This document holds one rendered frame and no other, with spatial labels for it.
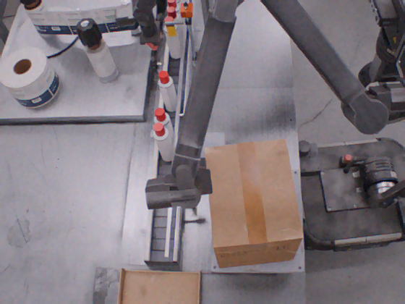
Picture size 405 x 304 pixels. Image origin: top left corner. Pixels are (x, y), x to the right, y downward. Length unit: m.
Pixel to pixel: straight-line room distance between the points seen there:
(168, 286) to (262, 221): 0.43
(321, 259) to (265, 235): 1.18
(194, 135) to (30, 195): 0.93
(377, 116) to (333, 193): 1.25
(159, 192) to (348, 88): 0.47
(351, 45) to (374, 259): 1.41
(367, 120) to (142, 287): 0.90
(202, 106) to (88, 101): 0.91
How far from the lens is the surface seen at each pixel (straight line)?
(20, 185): 1.75
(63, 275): 1.56
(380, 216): 2.20
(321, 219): 2.13
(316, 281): 2.30
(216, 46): 0.87
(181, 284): 1.44
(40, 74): 1.72
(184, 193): 0.98
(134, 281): 1.47
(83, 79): 1.82
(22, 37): 2.10
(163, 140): 1.39
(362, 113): 0.93
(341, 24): 3.14
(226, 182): 1.22
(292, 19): 0.88
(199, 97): 0.90
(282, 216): 1.18
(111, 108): 1.70
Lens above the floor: 2.24
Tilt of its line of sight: 62 degrees down
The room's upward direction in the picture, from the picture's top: 12 degrees counter-clockwise
